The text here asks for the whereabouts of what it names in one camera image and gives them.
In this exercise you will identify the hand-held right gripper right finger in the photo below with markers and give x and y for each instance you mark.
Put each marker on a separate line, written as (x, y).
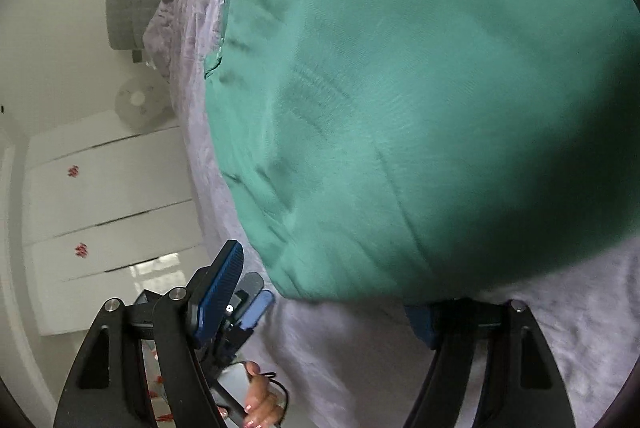
(420, 325)

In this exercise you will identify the person's left hand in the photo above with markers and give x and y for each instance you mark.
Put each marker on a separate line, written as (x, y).
(262, 400)

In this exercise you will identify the red paper decoration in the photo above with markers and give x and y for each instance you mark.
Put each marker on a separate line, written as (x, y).
(81, 250)
(73, 171)

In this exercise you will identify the white standing fan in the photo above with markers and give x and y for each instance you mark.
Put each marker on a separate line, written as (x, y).
(136, 100)

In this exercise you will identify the green work shirt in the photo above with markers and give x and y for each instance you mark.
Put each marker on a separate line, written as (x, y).
(400, 107)

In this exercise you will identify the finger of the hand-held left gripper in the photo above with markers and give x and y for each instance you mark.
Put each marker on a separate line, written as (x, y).
(251, 282)
(260, 308)

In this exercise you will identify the white wardrobe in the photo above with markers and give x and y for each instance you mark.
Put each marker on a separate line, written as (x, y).
(115, 218)

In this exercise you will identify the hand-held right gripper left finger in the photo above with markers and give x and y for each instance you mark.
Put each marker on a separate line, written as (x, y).
(220, 288)

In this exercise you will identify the purple bedspread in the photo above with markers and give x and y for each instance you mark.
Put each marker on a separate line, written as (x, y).
(350, 358)

